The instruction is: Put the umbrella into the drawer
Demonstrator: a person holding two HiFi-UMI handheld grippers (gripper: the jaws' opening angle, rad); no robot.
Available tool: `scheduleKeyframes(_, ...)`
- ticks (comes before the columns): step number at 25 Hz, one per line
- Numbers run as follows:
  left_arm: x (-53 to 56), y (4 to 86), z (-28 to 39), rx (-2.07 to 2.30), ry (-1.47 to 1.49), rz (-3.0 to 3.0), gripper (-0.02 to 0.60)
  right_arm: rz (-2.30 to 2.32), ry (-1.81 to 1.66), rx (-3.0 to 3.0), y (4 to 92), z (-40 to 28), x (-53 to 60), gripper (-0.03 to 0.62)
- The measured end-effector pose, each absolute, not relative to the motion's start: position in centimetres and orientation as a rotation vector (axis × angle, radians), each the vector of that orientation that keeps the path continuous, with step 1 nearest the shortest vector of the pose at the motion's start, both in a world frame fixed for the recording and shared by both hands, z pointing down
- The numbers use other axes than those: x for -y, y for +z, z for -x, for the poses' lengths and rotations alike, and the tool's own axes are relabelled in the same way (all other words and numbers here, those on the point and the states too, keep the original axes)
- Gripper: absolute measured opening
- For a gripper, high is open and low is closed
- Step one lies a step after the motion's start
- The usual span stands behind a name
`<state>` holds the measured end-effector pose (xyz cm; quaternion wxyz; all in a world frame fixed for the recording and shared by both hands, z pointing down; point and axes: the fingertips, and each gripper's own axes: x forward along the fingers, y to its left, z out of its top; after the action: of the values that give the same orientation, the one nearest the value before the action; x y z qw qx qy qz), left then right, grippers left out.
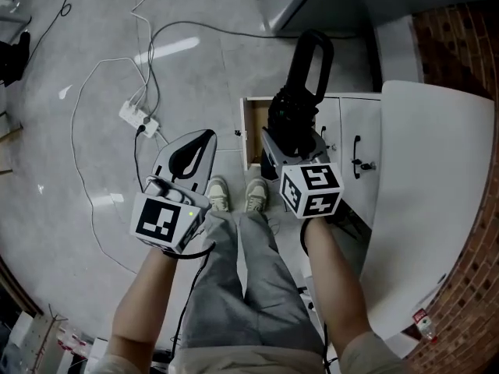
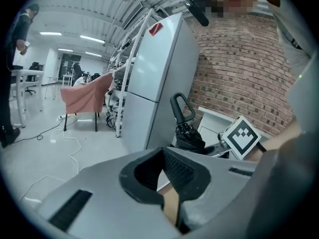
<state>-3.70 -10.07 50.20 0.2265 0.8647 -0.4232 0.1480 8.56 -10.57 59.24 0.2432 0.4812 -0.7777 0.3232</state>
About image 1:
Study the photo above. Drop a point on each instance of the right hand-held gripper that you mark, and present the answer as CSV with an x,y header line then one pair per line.
x,y
316,193

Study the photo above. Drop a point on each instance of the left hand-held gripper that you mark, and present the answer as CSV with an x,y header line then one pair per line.
x,y
156,220

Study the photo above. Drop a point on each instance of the wooden drawer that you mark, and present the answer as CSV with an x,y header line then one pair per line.
x,y
257,131

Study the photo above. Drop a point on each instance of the person's right forearm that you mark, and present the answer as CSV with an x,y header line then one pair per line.
x,y
335,286

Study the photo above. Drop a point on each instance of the person's left forearm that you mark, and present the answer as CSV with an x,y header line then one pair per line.
x,y
144,298

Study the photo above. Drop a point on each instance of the white desk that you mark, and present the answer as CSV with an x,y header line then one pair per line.
x,y
429,170

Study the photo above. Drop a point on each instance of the person's left shoe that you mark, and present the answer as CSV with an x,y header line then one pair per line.
x,y
217,193

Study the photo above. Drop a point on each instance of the person's shoe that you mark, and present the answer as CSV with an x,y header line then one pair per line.
x,y
217,193
256,195

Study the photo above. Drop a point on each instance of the person's right shoe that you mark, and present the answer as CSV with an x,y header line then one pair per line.
x,y
256,195

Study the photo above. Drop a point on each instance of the white power strip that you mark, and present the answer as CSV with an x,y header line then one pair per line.
x,y
132,113

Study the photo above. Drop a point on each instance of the person's grey trousers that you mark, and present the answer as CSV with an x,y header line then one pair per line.
x,y
249,286

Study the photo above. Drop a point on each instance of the person's cream shirt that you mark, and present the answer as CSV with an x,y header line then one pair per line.
x,y
249,362

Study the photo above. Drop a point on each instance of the plastic bottle red label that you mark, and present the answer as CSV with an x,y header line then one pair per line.
x,y
423,322

